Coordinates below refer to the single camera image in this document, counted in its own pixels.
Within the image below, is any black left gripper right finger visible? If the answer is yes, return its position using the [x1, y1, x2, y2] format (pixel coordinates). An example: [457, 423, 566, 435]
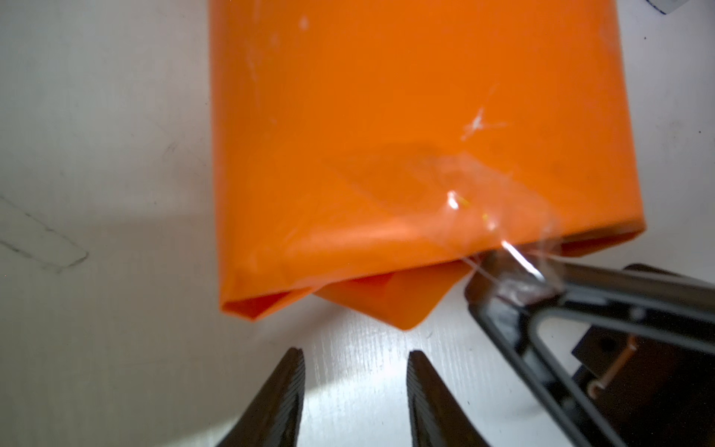
[406, 350, 489, 447]

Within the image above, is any clear adhesive tape piece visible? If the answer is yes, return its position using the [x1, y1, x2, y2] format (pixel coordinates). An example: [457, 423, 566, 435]
[326, 145, 562, 279]

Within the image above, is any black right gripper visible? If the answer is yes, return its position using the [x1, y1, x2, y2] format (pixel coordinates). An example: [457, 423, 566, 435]
[465, 251, 714, 446]

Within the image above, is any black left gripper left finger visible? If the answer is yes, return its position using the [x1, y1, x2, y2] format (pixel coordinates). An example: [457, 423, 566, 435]
[218, 348, 305, 447]

